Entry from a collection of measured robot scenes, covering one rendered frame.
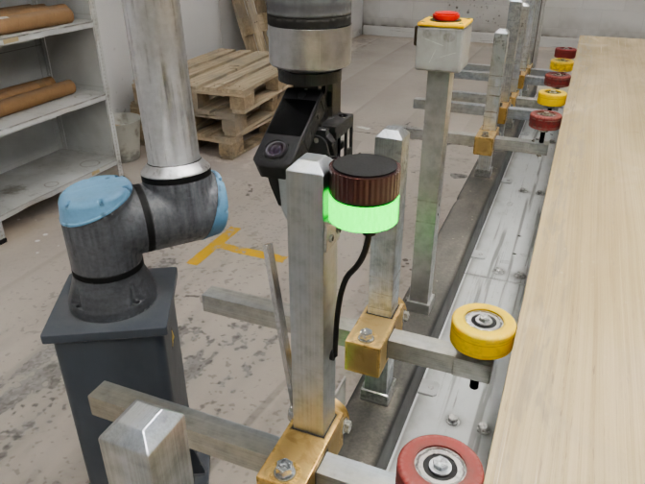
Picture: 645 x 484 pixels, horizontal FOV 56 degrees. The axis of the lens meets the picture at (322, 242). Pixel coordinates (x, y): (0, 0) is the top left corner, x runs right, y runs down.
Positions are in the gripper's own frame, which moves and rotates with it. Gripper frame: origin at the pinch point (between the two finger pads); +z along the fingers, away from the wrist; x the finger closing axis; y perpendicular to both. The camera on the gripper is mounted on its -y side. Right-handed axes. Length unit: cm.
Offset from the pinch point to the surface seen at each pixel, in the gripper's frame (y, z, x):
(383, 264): 7.8, 6.5, -8.1
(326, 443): -17.8, 13.9, -10.3
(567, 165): 69, 11, -30
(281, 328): -10.3, 6.7, -1.7
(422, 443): -17.6, 10.2, -20.2
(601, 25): 748, 73, -47
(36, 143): 185, 80, 252
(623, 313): 14.7, 10.8, -38.9
